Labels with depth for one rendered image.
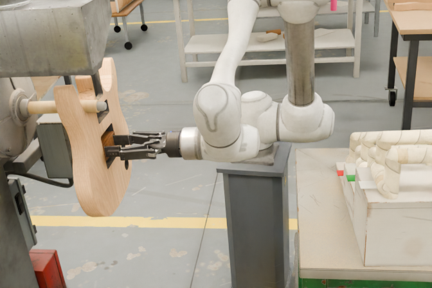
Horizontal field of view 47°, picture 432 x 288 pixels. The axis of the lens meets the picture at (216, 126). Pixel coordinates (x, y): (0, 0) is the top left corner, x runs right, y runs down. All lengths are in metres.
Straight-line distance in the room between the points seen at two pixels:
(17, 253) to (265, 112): 1.01
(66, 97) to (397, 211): 0.78
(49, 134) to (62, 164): 0.11
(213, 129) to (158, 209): 1.95
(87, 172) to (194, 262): 1.46
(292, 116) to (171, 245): 1.20
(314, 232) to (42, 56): 0.76
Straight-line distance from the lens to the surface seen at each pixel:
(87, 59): 1.06
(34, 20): 1.08
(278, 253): 2.24
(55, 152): 1.63
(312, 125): 1.92
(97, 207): 1.33
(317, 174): 1.51
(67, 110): 1.22
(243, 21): 1.51
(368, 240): 1.15
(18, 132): 1.37
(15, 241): 1.69
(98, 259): 2.80
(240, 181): 2.04
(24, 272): 1.75
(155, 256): 2.72
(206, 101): 1.13
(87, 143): 1.27
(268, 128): 1.95
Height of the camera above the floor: 1.71
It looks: 25 degrees down
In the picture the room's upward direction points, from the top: 5 degrees counter-clockwise
